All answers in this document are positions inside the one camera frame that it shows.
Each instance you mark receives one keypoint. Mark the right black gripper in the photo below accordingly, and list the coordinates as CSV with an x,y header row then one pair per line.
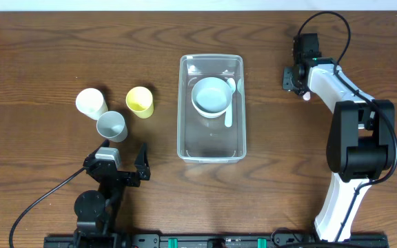
x,y
287,80

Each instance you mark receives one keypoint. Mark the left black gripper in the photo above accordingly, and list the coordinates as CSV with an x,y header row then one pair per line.
x,y
122,176

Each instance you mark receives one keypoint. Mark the grey bowl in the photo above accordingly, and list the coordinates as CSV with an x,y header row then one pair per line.
x,y
211,94

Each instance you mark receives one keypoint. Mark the white bowl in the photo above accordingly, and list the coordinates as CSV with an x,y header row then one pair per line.
x,y
209,114

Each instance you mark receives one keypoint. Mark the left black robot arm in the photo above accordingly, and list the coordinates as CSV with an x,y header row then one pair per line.
x,y
96,210

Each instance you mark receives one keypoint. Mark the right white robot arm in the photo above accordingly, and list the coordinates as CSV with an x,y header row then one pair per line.
x,y
360,145

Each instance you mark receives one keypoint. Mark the clear plastic container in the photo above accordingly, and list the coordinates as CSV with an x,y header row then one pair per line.
x,y
208,140

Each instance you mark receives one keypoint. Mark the grey cup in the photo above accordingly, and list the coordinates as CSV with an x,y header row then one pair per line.
x,y
112,126

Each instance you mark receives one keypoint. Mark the yellow cup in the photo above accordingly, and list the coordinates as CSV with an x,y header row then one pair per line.
x,y
140,101

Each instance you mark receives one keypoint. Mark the white cup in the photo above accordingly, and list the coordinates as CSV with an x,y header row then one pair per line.
x,y
91,102

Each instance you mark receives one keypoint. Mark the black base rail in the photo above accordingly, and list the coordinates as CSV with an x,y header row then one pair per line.
x,y
279,239

